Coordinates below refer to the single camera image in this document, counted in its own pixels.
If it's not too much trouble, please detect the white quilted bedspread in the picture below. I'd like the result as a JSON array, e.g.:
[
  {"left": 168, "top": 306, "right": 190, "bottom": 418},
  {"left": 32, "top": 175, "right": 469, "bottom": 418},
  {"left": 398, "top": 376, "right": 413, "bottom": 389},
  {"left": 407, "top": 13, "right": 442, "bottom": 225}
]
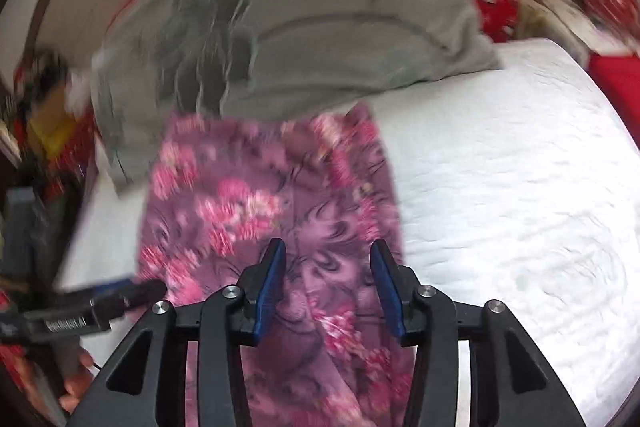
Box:
[{"left": 55, "top": 39, "right": 640, "bottom": 427}]

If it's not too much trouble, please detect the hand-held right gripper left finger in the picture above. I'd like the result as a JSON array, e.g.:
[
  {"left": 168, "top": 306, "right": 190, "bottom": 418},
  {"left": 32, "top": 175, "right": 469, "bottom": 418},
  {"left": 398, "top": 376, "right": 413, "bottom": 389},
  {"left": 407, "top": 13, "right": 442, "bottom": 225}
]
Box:
[{"left": 65, "top": 238, "right": 288, "bottom": 427}]

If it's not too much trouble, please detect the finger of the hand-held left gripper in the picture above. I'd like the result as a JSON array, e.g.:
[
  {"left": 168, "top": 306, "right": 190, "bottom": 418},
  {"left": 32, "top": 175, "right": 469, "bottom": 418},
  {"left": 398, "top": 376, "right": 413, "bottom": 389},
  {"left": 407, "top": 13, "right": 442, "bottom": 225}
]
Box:
[
  {"left": 60, "top": 276, "right": 135, "bottom": 297},
  {"left": 117, "top": 279, "right": 168, "bottom": 310}
]

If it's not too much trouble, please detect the yellow box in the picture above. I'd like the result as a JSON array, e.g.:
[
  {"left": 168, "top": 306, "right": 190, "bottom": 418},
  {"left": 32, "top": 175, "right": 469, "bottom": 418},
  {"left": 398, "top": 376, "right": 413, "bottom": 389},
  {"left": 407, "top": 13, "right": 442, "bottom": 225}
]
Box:
[{"left": 27, "top": 107, "right": 72, "bottom": 158}]

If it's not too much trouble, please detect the purple floral garment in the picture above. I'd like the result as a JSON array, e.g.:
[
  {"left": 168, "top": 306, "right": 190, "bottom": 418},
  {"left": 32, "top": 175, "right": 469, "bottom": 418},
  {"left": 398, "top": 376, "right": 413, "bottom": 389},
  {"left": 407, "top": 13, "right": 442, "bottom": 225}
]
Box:
[{"left": 137, "top": 102, "right": 416, "bottom": 427}]

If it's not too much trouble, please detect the person's left hand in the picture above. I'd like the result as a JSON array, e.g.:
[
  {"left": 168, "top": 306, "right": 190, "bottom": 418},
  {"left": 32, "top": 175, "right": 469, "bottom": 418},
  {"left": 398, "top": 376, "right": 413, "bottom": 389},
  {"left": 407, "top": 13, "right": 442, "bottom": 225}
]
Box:
[{"left": 59, "top": 342, "right": 97, "bottom": 414}]

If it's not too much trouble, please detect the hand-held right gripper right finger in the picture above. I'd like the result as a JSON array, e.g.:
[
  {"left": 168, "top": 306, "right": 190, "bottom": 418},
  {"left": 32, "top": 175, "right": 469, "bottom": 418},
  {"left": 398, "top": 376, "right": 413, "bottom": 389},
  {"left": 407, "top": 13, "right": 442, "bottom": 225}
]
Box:
[{"left": 369, "top": 239, "right": 588, "bottom": 427}]

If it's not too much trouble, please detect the cream printed cloth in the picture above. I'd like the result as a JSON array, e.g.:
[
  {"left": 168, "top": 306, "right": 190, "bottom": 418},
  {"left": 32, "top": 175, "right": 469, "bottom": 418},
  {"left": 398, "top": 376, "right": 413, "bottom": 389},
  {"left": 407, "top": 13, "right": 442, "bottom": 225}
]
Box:
[{"left": 517, "top": 0, "right": 591, "bottom": 68}]

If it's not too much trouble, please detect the grey floral pillow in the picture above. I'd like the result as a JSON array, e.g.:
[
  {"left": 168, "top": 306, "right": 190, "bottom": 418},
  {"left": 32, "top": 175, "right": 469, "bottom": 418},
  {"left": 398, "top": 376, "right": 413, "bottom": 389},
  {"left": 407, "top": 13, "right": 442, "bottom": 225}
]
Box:
[{"left": 92, "top": 0, "right": 503, "bottom": 198}]

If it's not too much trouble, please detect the red patterned cloth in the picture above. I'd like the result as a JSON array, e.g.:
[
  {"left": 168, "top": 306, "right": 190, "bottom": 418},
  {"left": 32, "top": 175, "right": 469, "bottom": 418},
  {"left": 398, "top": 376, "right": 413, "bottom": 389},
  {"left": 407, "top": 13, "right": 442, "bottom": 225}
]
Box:
[{"left": 12, "top": 52, "right": 101, "bottom": 208}]

